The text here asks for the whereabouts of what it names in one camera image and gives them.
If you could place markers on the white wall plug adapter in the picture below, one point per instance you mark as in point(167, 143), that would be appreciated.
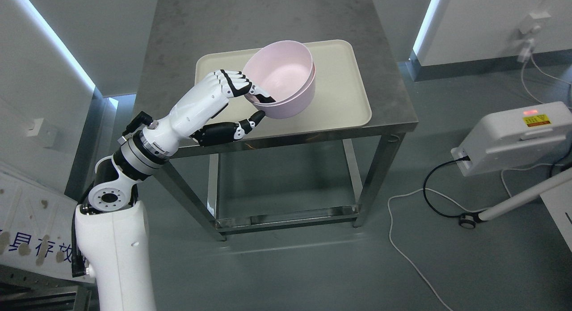
point(531, 25)

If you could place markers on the white wall box left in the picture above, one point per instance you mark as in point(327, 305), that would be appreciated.
point(43, 133)

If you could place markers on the white machine with red light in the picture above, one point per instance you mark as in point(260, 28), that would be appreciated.
point(513, 138)

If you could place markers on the pink bowl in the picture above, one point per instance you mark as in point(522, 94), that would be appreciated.
point(281, 69)
point(293, 106)

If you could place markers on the beige plastic tray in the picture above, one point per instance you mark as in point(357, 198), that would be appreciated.
point(339, 102)

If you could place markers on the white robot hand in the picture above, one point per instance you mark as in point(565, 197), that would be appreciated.
point(204, 101)

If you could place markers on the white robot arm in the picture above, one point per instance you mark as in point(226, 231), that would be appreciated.
point(109, 229)

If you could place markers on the white stand leg with caster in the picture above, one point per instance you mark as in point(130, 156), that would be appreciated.
point(470, 220)

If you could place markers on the stainless steel table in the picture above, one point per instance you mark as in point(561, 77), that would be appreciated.
point(182, 31)

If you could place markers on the white board with blue characters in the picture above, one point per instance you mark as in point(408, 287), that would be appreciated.
point(35, 228)

